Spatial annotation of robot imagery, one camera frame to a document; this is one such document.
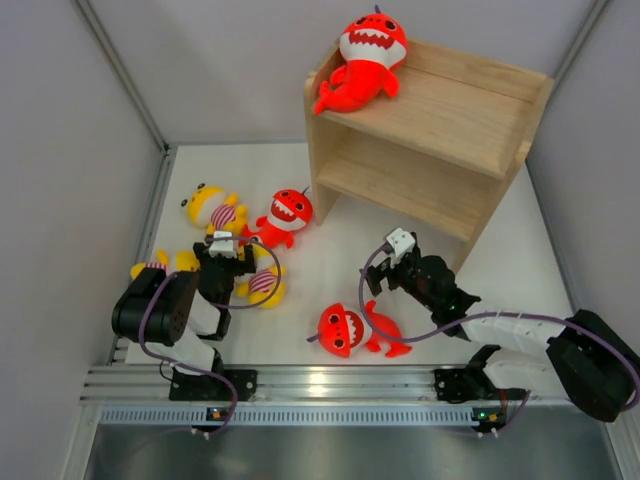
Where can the left aluminium frame post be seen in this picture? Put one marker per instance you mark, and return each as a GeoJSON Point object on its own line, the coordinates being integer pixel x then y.
{"type": "Point", "coordinates": [100, 35]}

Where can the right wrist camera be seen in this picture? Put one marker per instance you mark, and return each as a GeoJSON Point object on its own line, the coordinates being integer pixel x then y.
{"type": "Point", "coordinates": [398, 243]}

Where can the red shark plush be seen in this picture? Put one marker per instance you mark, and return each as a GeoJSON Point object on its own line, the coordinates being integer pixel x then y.
{"type": "Point", "coordinates": [341, 332]}
{"type": "Point", "coordinates": [290, 212]}
{"type": "Point", "coordinates": [372, 47]}

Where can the red shark plush on shelf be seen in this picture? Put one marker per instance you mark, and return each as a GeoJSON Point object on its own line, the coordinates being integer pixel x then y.
{"type": "Point", "coordinates": [372, 47]}

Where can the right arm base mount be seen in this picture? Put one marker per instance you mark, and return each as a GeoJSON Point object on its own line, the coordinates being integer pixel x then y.
{"type": "Point", "coordinates": [460, 385]}

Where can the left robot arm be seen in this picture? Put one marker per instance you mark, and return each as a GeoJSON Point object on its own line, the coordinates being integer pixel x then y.
{"type": "Point", "coordinates": [172, 306]}

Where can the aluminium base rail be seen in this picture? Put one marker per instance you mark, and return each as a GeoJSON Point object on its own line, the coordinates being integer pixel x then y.
{"type": "Point", "coordinates": [399, 384]}

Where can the red shark plush front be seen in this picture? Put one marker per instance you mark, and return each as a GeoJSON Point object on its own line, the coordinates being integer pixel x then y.
{"type": "Point", "coordinates": [341, 332]}

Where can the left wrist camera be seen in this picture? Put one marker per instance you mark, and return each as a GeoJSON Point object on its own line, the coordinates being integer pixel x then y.
{"type": "Point", "coordinates": [222, 244]}

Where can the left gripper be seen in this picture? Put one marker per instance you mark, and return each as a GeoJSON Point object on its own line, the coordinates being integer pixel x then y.
{"type": "Point", "coordinates": [242, 267]}

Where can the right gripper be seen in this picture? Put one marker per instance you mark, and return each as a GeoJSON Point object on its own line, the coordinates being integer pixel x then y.
{"type": "Point", "coordinates": [376, 274]}

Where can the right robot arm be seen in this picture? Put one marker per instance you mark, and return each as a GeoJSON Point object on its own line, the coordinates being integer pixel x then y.
{"type": "Point", "coordinates": [580, 358]}

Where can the right aluminium frame post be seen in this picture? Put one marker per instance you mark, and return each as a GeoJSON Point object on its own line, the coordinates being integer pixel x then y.
{"type": "Point", "coordinates": [593, 15]}

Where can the wooden two-tier shelf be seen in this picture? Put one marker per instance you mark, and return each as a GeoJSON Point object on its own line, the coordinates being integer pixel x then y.
{"type": "Point", "coordinates": [444, 152]}

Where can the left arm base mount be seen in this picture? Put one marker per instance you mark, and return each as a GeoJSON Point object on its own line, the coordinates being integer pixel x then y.
{"type": "Point", "coordinates": [204, 388]}

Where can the aluminium frame post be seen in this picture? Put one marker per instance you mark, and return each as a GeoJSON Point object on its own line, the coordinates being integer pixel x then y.
{"type": "Point", "coordinates": [593, 15]}
{"type": "Point", "coordinates": [100, 35]}

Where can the white slotted cable duct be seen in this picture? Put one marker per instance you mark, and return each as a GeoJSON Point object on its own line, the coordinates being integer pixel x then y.
{"type": "Point", "coordinates": [251, 415]}

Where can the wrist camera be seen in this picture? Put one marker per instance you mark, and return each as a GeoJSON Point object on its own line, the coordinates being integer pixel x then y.
{"type": "Point", "coordinates": [398, 243]}
{"type": "Point", "coordinates": [222, 244]}

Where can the yellow frog plush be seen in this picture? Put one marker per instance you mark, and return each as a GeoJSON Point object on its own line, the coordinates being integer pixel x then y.
{"type": "Point", "coordinates": [213, 209]}
{"type": "Point", "coordinates": [180, 261]}
{"type": "Point", "coordinates": [266, 285]}

